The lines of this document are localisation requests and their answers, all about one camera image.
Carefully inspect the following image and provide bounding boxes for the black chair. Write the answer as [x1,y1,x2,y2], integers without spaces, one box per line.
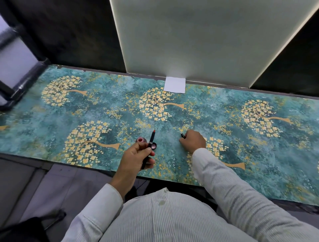
[0,210,67,242]

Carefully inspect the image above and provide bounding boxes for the teal floral table cover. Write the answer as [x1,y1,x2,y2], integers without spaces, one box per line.
[0,64,319,207]

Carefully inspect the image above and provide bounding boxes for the person's striped shirt torso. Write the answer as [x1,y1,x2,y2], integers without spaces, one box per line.
[98,187,259,242]

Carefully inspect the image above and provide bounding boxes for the white paper square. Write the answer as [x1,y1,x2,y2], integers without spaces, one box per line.
[163,76,187,94]

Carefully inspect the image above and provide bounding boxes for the person's right forearm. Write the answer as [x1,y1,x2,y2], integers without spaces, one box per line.
[191,148,319,242]

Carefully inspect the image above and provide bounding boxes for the black wrapped metal frame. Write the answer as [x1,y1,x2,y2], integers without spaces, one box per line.
[0,24,51,112]

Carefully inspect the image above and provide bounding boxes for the black pen barrel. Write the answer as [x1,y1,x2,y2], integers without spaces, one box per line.
[141,149,151,171]

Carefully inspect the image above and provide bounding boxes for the frosted white light panel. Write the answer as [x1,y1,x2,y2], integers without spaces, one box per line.
[109,0,319,89]

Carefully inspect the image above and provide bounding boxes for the person's left hand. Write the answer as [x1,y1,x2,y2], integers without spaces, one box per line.
[109,141,156,200]

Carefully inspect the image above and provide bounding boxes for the person's left forearm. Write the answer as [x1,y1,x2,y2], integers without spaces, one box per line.
[61,183,124,242]

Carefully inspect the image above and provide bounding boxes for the person's right hand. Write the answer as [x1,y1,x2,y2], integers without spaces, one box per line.
[178,129,207,156]

